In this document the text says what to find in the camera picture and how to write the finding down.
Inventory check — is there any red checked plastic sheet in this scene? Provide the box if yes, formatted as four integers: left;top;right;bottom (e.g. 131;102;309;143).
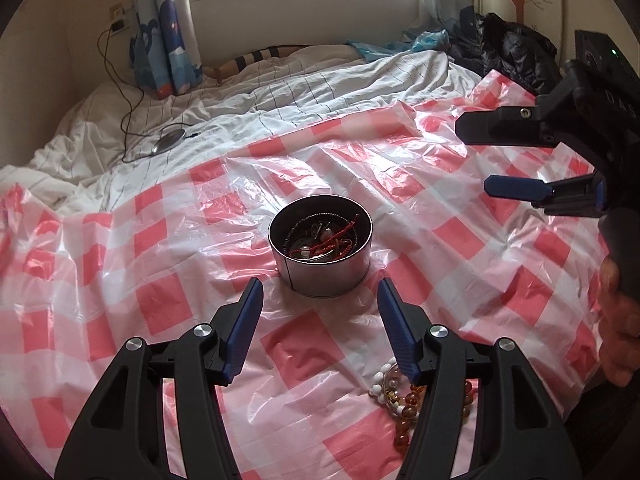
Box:
0;70;621;480

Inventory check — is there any person's right hand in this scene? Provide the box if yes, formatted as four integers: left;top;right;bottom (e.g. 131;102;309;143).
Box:
597;255;640;387

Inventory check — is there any black charging cable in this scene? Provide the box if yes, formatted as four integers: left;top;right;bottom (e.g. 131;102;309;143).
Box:
97;22;201;163

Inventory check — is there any dark puffer jacket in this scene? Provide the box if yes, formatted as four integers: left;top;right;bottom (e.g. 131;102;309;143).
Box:
450;12;561;96

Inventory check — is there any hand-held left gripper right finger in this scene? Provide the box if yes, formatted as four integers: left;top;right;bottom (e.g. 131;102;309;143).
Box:
377;278;583;480

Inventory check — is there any amber bead bracelet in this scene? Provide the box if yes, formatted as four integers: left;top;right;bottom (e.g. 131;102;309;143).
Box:
390;379;473;453

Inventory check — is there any wall socket with plug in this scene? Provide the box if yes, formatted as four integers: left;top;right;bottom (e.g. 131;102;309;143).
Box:
109;4;132;36

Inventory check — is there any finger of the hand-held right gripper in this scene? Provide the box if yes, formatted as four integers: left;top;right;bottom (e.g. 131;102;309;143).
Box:
455;105;561;148
483;174;606;218

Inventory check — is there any round silver disc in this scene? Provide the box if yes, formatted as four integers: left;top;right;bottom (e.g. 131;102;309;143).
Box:
152;129;187;155

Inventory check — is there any pile of bracelets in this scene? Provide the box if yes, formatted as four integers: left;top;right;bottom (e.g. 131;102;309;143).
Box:
282;212;362;263

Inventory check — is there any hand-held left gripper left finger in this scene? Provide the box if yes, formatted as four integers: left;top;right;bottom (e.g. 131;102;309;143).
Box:
54;277;265;480

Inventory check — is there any blue cartoon print curtain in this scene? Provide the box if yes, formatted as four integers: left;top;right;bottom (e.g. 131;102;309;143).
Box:
122;0;203;100

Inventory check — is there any round metal tin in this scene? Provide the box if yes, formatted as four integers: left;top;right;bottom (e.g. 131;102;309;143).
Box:
267;197;375;300

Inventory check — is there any white bead bracelet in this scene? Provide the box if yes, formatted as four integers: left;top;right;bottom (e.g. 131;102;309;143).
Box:
369;360;426;418

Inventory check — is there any blue plastic bag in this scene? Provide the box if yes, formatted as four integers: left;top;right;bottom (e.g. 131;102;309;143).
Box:
347;30;451;58

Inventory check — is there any striped pillow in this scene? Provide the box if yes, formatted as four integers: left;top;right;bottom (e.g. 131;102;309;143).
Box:
205;44;361;81

